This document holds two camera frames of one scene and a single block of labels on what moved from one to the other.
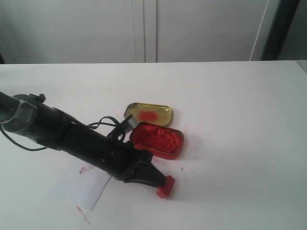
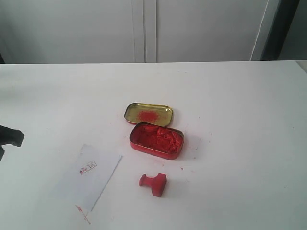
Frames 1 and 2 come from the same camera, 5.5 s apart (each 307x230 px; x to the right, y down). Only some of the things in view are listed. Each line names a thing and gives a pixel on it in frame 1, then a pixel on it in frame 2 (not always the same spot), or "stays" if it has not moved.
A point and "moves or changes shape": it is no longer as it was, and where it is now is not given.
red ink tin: [165, 142] stays
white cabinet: [43, 31] stays
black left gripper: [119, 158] -> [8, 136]
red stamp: [163, 191] moves or changes shape
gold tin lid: [149, 113] stays
